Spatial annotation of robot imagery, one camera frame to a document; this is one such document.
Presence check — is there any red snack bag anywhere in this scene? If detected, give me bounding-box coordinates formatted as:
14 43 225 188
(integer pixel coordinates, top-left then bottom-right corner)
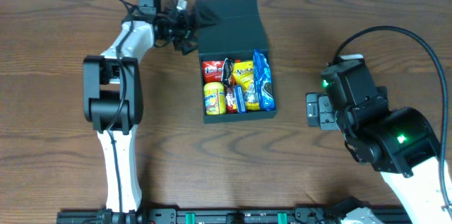
202 60 237 114

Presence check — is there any black gift box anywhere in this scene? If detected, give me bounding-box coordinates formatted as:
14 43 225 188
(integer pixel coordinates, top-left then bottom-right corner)
195 0 276 124

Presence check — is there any blue Oreo cookie pack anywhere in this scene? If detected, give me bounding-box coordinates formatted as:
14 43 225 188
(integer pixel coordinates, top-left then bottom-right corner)
253 49 275 111

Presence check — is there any black Mars candy wrapper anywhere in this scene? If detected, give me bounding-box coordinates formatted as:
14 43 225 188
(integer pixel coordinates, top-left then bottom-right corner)
221 58 234 88

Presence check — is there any yellow Mentos gum bottle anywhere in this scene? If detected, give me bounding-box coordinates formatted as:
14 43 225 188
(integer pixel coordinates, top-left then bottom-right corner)
203 82 226 115

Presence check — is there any yellow snack bag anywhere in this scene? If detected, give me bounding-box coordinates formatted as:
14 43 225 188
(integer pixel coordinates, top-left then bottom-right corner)
232 61 261 111

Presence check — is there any blue Eclipse mint tin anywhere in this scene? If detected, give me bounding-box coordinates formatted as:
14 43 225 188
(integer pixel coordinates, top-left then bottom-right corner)
234 86 247 114

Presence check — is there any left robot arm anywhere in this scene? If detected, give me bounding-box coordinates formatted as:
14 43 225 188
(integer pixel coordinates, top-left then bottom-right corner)
83 8 198 214

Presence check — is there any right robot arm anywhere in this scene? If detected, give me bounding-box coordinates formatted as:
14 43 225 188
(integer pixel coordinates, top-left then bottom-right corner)
306 59 451 223

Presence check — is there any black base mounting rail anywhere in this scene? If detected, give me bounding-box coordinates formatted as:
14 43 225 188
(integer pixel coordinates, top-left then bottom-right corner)
56 197 411 224

